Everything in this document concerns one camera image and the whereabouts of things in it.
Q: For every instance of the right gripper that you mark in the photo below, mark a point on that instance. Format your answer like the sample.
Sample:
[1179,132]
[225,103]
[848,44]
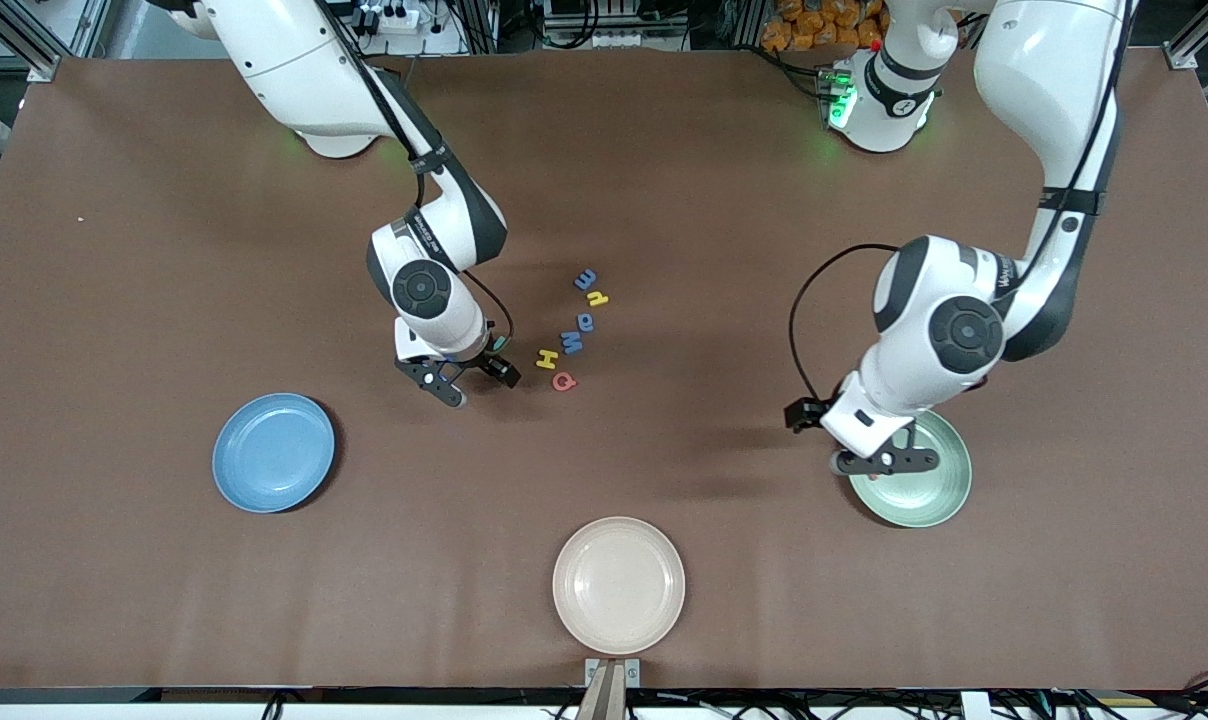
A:
[486,362]

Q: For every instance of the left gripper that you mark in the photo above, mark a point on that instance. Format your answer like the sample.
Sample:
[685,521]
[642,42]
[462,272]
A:
[810,411]

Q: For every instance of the blue foam letter M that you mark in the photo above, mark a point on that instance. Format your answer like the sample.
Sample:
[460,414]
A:
[572,343]

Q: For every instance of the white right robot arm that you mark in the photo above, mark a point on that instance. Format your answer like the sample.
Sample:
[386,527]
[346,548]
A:
[304,70]

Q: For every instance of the green plate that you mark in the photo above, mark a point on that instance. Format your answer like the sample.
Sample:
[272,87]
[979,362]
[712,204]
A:
[934,492]

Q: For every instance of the blue plate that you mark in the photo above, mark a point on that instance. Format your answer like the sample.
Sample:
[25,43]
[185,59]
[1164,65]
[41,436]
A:
[272,452]

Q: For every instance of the beige plate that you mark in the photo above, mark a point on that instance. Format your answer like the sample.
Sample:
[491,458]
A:
[618,585]

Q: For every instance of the yellow foam letter H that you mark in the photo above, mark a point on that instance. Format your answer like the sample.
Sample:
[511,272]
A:
[546,360]

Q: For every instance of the red foam letter Q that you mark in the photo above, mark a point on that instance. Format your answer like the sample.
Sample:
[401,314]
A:
[563,382]

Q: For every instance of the blue foam letter E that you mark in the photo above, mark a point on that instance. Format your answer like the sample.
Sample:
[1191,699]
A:
[585,279]

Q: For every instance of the white power strip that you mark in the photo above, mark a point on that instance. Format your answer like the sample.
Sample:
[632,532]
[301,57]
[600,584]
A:
[389,20]

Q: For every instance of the bag of orange items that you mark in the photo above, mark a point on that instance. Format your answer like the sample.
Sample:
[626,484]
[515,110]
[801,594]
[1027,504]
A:
[814,25]

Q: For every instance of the metal equipment shelf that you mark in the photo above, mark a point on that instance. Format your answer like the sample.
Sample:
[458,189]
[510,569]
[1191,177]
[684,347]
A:
[614,25]

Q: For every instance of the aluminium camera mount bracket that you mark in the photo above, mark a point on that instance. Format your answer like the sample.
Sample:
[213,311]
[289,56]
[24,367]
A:
[612,685]

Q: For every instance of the aluminium frame profile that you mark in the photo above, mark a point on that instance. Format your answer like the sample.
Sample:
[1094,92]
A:
[1194,40]
[24,45]

